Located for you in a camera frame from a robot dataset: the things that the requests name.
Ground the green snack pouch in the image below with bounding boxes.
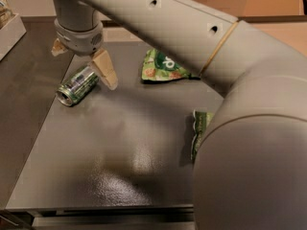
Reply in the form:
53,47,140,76
141,49,199,81

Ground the green jalapeno chips bag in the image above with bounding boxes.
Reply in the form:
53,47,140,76
191,110,214,161

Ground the white box at left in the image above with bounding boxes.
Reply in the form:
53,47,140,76
0,13,27,61

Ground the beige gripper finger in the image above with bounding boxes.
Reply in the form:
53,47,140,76
51,38,67,57
90,49,118,90

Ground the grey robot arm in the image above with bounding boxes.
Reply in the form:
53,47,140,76
54,0,307,230

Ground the green soda can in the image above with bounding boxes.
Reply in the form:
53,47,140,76
56,66,99,106

